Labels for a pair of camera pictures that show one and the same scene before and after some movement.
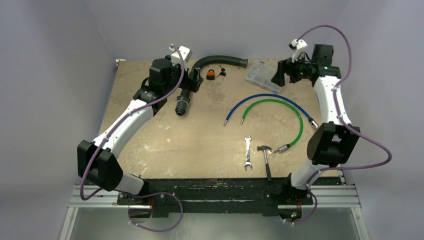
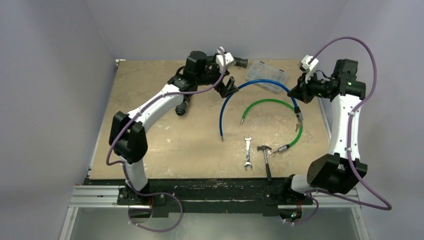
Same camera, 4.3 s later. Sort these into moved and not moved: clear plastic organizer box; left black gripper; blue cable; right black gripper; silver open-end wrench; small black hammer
Moved: right black gripper; blue cable; left black gripper
Not moved: small black hammer; silver open-end wrench; clear plastic organizer box
